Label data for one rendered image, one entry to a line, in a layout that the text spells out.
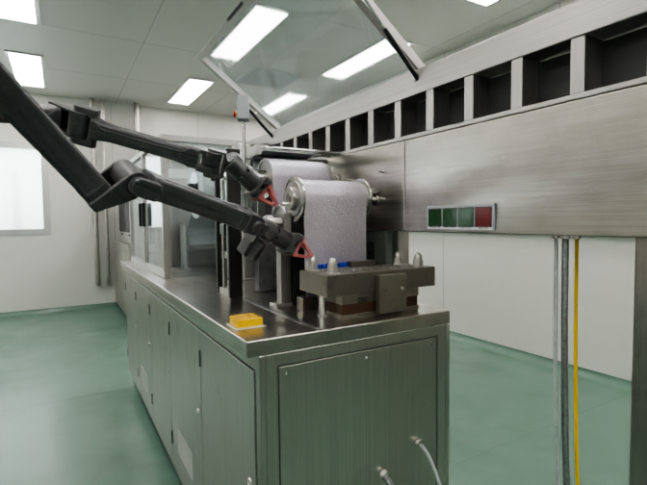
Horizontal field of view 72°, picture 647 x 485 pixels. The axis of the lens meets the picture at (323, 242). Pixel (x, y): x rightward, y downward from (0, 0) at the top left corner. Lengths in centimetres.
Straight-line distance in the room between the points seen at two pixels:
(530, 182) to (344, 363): 65
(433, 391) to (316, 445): 41
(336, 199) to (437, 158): 34
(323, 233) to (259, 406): 58
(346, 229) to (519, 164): 57
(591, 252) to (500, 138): 259
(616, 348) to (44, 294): 626
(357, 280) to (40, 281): 587
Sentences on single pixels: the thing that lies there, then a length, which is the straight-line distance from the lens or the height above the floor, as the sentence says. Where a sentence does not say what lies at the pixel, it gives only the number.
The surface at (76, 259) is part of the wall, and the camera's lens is 682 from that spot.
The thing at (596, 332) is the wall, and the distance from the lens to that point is 384.
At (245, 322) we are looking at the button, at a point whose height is 91.
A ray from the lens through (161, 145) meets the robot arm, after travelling 141.
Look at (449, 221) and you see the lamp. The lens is 135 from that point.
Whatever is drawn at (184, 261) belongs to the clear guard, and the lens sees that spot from 234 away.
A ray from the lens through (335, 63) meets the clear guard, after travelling 178.
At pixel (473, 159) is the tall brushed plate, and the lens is 132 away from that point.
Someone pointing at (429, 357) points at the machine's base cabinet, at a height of 77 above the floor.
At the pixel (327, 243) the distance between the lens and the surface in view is 144.
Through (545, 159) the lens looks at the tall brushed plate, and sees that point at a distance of 119.
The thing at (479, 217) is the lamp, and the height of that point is 118.
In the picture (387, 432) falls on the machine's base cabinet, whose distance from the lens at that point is 139.
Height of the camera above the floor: 118
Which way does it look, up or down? 3 degrees down
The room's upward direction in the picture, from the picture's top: 1 degrees counter-clockwise
